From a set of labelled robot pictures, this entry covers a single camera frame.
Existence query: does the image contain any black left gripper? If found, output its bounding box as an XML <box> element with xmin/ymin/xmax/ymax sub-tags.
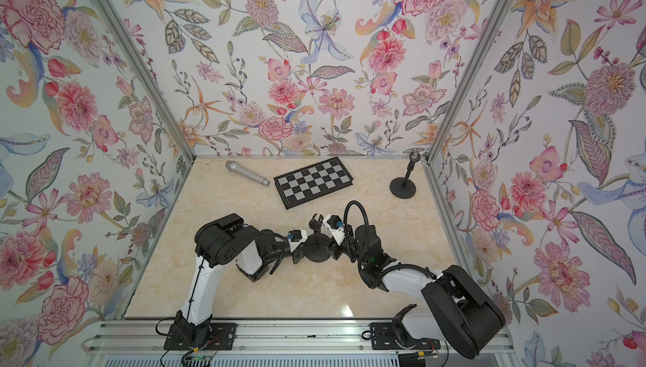
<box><xmin>261</xmin><ymin>237</ymin><xmax>317</xmax><ymax>268</ymax></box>

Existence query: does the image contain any black round disc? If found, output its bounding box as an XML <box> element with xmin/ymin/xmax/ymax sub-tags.
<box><xmin>304</xmin><ymin>234</ymin><xmax>331</xmax><ymax>263</ymax></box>

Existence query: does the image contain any black round stand base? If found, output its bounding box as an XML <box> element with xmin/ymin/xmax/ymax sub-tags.
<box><xmin>390</xmin><ymin>177</ymin><xmax>417</xmax><ymax>200</ymax></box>

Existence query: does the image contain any black microphone stand pole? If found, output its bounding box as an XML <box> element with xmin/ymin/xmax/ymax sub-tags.
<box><xmin>402</xmin><ymin>160</ymin><xmax>417</xmax><ymax>186</ymax></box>

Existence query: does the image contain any black microphone clip holder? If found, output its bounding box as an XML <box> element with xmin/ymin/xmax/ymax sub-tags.
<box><xmin>409</xmin><ymin>152</ymin><xmax>422</xmax><ymax>163</ymax></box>

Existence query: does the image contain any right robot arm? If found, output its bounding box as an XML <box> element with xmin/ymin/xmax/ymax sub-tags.
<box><xmin>322</xmin><ymin>215</ymin><xmax>506</xmax><ymax>360</ymax></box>

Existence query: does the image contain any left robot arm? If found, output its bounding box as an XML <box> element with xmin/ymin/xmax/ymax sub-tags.
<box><xmin>173</xmin><ymin>213</ymin><xmax>308</xmax><ymax>347</ymax></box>

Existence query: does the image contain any silver handheld microphone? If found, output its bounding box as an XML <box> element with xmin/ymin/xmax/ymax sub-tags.
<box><xmin>225</xmin><ymin>161</ymin><xmax>270</xmax><ymax>187</ymax></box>

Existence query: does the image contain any black white chessboard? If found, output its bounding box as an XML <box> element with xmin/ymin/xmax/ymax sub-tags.
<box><xmin>274</xmin><ymin>157</ymin><xmax>353</xmax><ymax>210</ymax></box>

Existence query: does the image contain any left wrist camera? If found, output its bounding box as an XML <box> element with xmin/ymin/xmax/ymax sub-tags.
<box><xmin>287</xmin><ymin>230</ymin><xmax>308</xmax><ymax>253</ymax></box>

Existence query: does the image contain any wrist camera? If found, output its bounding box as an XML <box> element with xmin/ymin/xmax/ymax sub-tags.
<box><xmin>323</xmin><ymin>215</ymin><xmax>346</xmax><ymax>244</ymax></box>
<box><xmin>287</xmin><ymin>230</ymin><xmax>308</xmax><ymax>253</ymax></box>

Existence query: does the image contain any left black corrugated cable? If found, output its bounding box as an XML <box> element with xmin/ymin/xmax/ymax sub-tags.
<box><xmin>254</xmin><ymin>230</ymin><xmax>291</xmax><ymax>274</ymax></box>

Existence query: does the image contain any black corrugated cable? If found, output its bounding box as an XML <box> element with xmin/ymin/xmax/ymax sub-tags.
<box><xmin>342</xmin><ymin>199</ymin><xmax>373</xmax><ymax>262</ymax></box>
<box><xmin>254</xmin><ymin>230</ymin><xmax>291</xmax><ymax>274</ymax></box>

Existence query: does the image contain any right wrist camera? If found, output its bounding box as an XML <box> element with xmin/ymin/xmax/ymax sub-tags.
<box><xmin>323</xmin><ymin>215</ymin><xmax>346</xmax><ymax>244</ymax></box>

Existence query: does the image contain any right black corrugated cable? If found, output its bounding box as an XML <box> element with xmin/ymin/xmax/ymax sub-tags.
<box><xmin>342</xmin><ymin>199</ymin><xmax>373</xmax><ymax>262</ymax></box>

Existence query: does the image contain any aluminium front rail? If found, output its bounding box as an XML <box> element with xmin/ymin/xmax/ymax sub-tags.
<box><xmin>81</xmin><ymin>318</ymin><xmax>519</xmax><ymax>366</ymax></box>

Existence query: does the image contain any right aluminium corner post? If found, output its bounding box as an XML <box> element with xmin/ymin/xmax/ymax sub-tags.
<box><xmin>427</xmin><ymin>0</ymin><xmax>512</xmax><ymax>167</ymax></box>

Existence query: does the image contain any aluminium corner post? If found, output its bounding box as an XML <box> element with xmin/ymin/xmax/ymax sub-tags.
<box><xmin>427</xmin><ymin>0</ymin><xmax>512</xmax><ymax>167</ymax></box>
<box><xmin>92</xmin><ymin>0</ymin><xmax>196</xmax><ymax>165</ymax></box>

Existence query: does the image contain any left aluminium corner post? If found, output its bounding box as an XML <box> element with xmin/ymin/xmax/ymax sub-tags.
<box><xmin>92</xmin><ymin>0</ymin><xmax>196</xmax><ymax>165</ymax></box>

